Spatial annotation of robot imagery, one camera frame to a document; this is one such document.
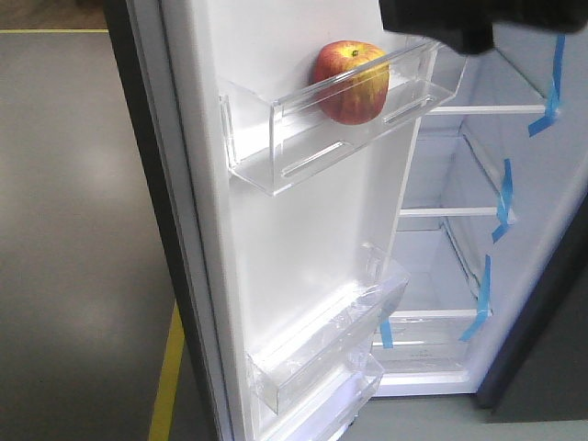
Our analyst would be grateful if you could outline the lower clear door bin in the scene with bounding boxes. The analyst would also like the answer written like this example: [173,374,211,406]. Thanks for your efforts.
[259,354,384,440]

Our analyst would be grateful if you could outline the fridge door with white liner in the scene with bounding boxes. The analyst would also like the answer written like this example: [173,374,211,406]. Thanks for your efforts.
[101,0,469,441]

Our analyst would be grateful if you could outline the yellow floor tape line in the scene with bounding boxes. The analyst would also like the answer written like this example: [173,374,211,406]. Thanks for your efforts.
[1,31,183,440]

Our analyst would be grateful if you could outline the middle clear door bin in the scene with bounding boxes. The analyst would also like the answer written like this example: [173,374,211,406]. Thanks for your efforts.
[247,250,409,414]

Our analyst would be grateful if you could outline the upper clear door bin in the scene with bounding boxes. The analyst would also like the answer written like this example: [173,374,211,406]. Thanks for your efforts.
[219,40,467,196]

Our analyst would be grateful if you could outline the clear crisper drawer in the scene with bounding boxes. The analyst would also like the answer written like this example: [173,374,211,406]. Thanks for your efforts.
[372,314,474,373]

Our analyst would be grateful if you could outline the clear door bin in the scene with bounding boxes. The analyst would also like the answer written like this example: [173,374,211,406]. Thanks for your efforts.
[247,250,409,414]
[219,40,467,196]
[259,354,384,440]

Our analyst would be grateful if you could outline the dark grey fridge body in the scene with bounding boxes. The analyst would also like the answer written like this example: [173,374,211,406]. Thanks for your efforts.
[377,26,587,399]

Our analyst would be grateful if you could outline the red yellow apple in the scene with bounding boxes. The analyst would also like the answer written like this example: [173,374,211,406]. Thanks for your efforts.
[311,40,390,125]

